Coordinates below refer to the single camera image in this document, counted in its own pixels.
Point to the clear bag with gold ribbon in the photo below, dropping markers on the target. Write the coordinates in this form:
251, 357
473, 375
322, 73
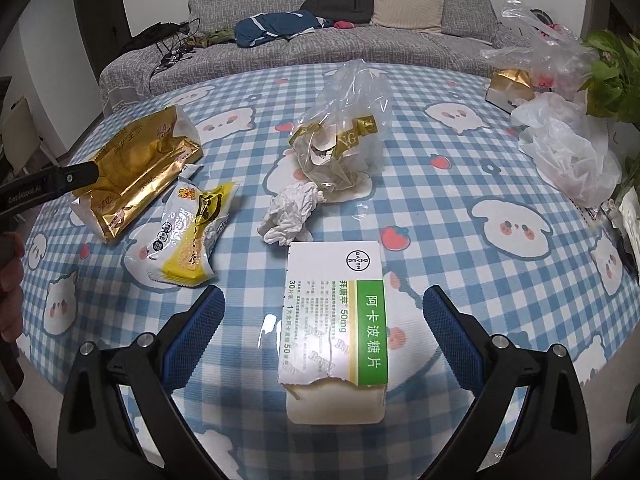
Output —
340, 150

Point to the blue checkered tablecloth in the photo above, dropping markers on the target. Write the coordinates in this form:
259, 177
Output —
450, 185

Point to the blue jacket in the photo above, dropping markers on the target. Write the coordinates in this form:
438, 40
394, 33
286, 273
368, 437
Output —
270, 27

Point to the green camouflage cloth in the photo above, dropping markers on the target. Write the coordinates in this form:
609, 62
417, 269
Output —
215, 37

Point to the white paper napkins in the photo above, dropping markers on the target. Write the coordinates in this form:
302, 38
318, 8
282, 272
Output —
632, 210

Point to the white green medicine box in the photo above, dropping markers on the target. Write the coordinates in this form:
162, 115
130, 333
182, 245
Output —
330, 310

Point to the gold foil bag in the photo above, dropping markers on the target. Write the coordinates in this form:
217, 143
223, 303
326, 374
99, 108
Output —
140, 170

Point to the crumpled white tissue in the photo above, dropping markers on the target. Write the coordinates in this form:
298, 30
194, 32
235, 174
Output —
290, 212

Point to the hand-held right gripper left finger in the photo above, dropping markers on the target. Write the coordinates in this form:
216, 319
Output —
195, 330

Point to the person's left hand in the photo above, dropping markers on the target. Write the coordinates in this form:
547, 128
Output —
10, 280

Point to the beige dining chair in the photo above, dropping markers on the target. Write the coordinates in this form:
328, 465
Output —
20, 130

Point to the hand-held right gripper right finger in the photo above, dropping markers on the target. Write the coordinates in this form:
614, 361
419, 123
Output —
450, 335

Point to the large clear plastic bag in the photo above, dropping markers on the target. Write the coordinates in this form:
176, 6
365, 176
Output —
550, 55

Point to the green potted plant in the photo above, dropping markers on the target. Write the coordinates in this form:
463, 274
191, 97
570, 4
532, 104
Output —
615, 75

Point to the yellow snack wrapper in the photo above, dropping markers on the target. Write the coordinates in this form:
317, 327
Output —
190, 240

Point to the white plastic bag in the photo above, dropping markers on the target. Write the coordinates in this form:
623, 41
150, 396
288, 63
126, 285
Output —
565, 150

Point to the gold white box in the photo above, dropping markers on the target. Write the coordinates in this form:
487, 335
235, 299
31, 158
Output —
510, 85

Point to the black cloth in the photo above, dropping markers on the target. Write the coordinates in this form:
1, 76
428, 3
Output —
150, 35

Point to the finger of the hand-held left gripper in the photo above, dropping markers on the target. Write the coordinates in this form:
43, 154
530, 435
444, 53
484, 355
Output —
75, 177

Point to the grey sofa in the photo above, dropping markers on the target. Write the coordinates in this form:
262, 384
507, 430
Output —
240, 60

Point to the red cloth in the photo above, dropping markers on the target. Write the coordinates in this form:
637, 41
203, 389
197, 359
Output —
344, 24

